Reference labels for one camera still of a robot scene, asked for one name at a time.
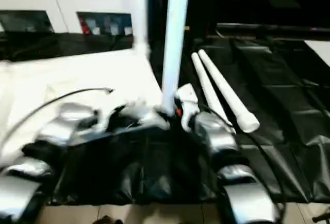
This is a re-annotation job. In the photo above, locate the white plastic table top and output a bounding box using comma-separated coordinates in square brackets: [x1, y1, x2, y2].
[0, 45, 171, 163]

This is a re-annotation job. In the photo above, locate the black plastic mat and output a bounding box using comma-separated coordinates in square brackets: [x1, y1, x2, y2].
[0, 31, 330, 205]

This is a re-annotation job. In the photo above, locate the black metal stand frame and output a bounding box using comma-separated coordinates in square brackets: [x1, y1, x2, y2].
[311, 213, 330, 224]

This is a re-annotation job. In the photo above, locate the white cabinet with glass doors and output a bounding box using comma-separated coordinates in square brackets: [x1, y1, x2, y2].
[0, 0, 138, 38]

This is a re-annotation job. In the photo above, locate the white plastic table leg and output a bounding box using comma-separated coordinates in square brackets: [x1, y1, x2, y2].
[191, 52, 237, 135]
[160, 0, 192, 118]
[132, 0, 152, 57]
[197, 49, 260, 134]

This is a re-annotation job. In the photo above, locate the white flat board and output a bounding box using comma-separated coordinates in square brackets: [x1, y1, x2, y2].
[304, 40, 330, 68]

